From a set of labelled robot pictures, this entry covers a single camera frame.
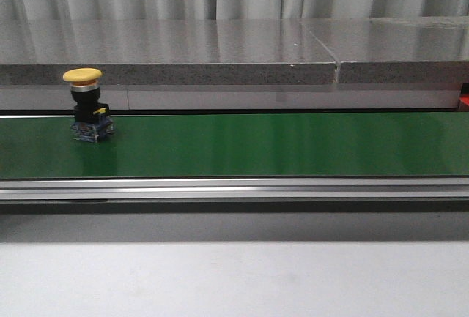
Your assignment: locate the yellow mushroom push button switch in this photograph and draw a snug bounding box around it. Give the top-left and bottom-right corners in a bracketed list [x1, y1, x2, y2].
[63, 67, 114, 143]

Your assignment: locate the green conveyor belt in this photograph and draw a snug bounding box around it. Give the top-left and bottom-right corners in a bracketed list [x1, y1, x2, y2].
[1, 112, 468, 179]

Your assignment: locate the grey stone countertop slab left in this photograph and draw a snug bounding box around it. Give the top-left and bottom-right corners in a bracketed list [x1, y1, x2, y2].
[1, 20, 336, 86]

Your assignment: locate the grey stone countertop slab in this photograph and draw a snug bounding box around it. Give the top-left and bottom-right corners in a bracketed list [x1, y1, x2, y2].
[301, 16, 468, 89]
[1, 20, 336, 86]

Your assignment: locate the grey stone countertop slab right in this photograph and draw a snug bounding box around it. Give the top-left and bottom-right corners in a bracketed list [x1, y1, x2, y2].
[301, 16, 468, 89]

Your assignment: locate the red plastic tray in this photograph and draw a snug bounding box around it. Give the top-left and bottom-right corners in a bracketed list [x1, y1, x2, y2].
[457, 94, 469, 112]

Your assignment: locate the aluminium conveyor side rail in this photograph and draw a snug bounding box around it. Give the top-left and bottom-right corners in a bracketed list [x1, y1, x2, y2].
[1, 176, 468, 204]

